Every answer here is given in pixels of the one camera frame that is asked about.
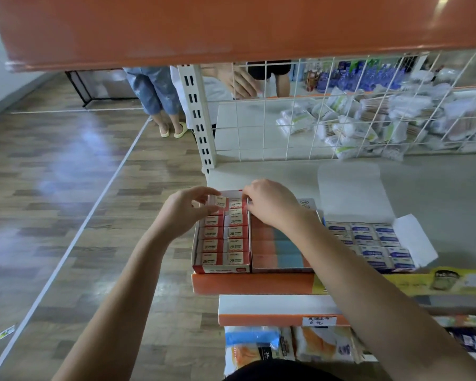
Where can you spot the person's right hand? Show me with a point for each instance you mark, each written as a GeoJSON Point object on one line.
{"type": "Point", "coordinates": [274, 204]}

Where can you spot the person's left hand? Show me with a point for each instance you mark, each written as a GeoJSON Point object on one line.
{"type": "Point", "coordinates": [182, 214]}

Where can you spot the box of pink-blue erasers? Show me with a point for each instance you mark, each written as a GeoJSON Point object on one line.
{"type": "Point", "coordinates": [282, 251]}

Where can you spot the red eraser display box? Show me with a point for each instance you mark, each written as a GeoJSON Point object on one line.
{"type": "Point", "coordinates": [222, 246]}

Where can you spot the blue white eraser box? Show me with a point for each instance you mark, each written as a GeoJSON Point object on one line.
{"type": "Point", "coordinates": [353, 190]}

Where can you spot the person's left forearm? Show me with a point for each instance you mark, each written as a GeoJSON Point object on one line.
{"type": "Point", "coordinates": [119, 313]}

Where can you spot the person's right forearm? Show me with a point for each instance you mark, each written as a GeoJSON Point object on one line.
{"type": "Point", "coordinates": [389, 313]}

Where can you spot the white orange metal shelf unit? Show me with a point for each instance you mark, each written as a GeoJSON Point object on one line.
{"type": "Point", "coordinates": [444, 186]}

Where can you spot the pile of white packets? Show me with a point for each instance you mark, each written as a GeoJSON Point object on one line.
{"type": "Point", "coordinates": [381, 115]}

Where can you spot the blue orange snack packet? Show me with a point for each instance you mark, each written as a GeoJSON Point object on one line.
{"type": "Point", "coordinates": [254, 345]}

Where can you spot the row of blue bottles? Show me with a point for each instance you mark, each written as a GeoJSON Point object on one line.
{"type": "Point", "coordinates": [357, 75]}

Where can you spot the black metal rack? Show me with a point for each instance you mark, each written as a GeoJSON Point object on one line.
{"type": "Point", "coordinates": [95, 87]}

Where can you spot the yellow price label strip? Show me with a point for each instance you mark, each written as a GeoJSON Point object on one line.
{"type": "Point", "coordinates": [428, 281]}

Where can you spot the paper scrap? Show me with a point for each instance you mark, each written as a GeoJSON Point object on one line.
{"type": "Point", "coordinates": [5, 332]}

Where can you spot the row of dark snack packets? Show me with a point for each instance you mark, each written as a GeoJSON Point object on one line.
{"type": "Point", "coordinates": [470, 343]}

